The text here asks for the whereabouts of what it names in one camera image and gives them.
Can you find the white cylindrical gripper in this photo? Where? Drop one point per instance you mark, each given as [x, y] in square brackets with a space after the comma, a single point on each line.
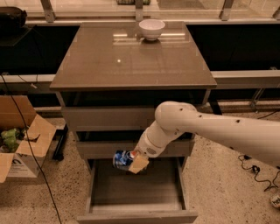
[145, 147]

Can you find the grey drawer cabinet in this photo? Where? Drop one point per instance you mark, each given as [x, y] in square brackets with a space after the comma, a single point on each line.
[113, 65]

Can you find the black power adapter with cable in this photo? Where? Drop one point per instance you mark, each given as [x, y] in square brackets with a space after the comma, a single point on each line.
[255, 170]

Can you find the white ceramic bowl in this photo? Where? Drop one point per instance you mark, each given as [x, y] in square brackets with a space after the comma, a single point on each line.
[151, 29]

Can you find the black object on shelf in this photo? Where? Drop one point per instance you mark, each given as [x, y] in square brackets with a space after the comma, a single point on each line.
[12, 17]

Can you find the open cardboard box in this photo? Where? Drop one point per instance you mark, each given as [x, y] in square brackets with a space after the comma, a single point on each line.
[36, 137]

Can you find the green bag in box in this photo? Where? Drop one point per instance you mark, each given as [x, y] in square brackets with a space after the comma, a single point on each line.
[10, 140]

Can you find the grey middle drawer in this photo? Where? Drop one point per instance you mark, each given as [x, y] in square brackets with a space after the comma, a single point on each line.
[107, 149]

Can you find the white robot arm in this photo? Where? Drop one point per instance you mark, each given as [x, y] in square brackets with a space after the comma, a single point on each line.
[259, 139]

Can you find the black table leg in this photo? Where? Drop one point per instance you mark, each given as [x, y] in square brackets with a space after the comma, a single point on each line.
[61, 137]

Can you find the grey open bottom drawer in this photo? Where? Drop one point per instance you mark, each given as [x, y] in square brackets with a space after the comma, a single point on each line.
[156, 195]

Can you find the blue pepsi can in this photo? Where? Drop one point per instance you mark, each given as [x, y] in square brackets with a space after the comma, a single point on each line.
[123, 159]

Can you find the grey top drawer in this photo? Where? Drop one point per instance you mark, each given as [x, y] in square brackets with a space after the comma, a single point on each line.
[108, 118]

